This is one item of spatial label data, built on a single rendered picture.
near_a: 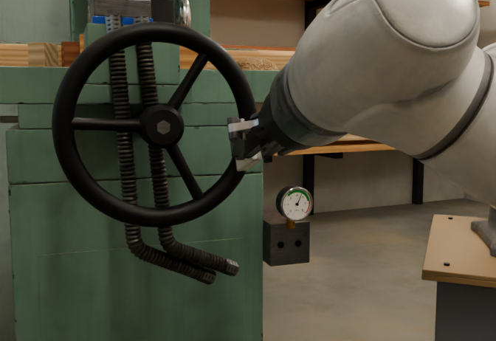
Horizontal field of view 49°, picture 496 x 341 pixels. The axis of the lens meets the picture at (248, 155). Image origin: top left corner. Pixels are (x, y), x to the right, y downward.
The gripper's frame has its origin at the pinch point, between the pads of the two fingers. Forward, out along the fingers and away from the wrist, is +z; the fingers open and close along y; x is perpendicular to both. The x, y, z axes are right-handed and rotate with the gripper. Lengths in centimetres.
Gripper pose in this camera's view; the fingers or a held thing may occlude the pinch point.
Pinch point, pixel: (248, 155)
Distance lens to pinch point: 73.3
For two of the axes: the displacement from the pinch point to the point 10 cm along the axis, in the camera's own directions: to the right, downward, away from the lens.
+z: -3.0, 2.4, 9.2
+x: 1.1, 9.7, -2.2
